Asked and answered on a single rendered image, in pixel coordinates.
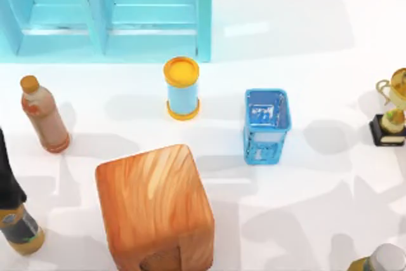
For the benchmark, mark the yellow and blue can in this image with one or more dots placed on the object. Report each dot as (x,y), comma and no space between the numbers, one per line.
(181,93)

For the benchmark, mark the blue plastic basket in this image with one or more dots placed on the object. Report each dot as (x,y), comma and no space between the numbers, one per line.
(266,125)

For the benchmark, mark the wooden block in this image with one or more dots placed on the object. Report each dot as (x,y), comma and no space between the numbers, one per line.
(155,207)

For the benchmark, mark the light blue rack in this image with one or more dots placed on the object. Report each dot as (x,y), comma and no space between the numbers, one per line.
(152,14)

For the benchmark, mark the brown bottle with orange cap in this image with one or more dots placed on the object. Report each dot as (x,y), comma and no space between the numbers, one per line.
(44,118)

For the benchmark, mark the gold trophy on black base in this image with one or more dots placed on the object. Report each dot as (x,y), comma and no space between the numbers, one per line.
(392,115)

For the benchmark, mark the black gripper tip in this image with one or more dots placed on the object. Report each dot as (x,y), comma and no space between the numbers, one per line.
(9,172)

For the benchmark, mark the amber bottle with dark label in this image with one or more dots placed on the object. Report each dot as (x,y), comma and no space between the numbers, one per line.
(22,229)

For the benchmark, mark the yellow bottle with grey cap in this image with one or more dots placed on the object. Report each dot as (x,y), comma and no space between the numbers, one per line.
(380,260)

